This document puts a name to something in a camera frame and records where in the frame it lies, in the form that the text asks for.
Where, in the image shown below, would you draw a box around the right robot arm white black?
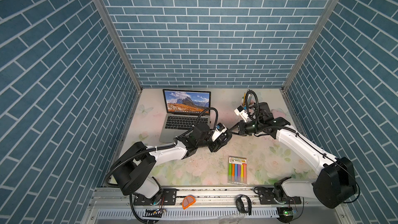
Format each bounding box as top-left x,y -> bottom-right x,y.
231,90 -> 361,208

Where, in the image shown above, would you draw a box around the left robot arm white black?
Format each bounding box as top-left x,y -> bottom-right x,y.
104,107 -> 232,200

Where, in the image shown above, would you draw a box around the black wristwatch on rail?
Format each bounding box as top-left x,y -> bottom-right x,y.
235,195 -> 252,216

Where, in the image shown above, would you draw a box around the white fabric butterfly decoration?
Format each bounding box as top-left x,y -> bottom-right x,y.
137,104 -> 153,115

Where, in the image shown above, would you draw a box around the orange tool on rail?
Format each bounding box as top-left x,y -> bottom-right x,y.
181,195 -> 196,209

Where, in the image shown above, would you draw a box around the pens in cup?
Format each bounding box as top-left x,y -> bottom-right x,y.
241,89 -> 254,105

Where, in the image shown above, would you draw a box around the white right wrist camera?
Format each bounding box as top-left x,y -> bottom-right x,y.
234,105 -> 250,122

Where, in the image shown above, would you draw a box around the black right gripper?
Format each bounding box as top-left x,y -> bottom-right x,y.
227,120 -> 262,136

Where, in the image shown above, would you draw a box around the silver laptop with mountain wallpaper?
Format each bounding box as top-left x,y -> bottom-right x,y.
160,89 -> 211,143

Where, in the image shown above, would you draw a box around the aluminium mounting rail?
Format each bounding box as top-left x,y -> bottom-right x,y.
82,186 -> 354,224

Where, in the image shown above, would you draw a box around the pack of coloured markers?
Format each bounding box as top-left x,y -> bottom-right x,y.
228,156 -> 247,185

